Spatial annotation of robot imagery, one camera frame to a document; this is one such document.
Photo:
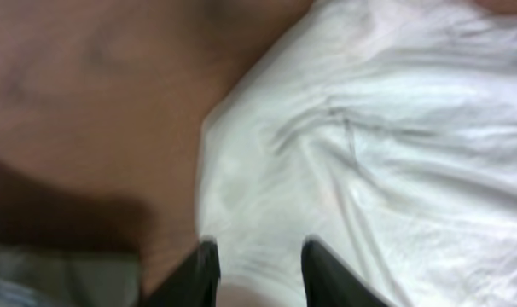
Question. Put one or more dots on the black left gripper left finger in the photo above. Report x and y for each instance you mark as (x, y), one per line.
(194, 283)

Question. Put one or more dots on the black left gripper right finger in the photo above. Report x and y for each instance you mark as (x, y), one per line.
(329, 283)

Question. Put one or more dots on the folded khaki shorts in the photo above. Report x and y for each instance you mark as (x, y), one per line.
(45, 278)

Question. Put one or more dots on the white t-shirt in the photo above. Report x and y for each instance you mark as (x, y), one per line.
(387, 129)

